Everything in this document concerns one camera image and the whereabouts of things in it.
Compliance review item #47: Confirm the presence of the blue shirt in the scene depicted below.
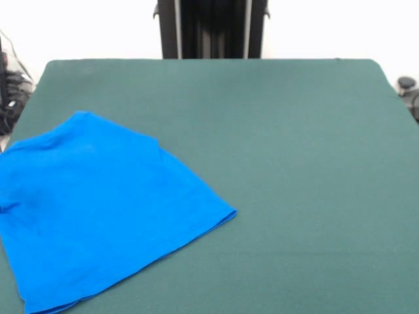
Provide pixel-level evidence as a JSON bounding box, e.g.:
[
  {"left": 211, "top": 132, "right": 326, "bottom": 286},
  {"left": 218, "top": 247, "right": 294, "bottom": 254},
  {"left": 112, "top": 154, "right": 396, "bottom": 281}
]
[{"left": 0, "top": 110, "right": 238, "bottom": 314}]

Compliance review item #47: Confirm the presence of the dark green table cloth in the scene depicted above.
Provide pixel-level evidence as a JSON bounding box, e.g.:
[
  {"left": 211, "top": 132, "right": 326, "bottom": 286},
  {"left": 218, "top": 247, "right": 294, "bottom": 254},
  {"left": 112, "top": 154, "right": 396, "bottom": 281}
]
[{"left": 0, "top": 58, "right": 419, "bottom": 314}]

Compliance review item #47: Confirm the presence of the grey stand foot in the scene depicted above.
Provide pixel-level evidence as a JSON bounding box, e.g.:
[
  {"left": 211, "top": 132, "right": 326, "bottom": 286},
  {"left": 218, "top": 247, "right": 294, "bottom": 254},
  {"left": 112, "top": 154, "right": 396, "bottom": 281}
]
[{"left": 396, "top": 76, "right": 419, "bottom": 124}]

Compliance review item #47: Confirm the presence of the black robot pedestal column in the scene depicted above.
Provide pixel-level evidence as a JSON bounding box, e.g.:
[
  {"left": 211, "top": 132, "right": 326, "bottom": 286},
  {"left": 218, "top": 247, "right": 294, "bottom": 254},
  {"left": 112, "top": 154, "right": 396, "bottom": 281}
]
[{"left": 153, "top": 0, "right": 271, "bottom": 60}]

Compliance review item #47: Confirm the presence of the black cable pile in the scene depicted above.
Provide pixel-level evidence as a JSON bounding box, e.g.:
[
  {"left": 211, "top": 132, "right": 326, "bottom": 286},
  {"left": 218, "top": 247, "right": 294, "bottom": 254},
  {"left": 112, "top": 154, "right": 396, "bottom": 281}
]
[{"left": 0, "top": 32, "right": 36, "bottom": 137}]

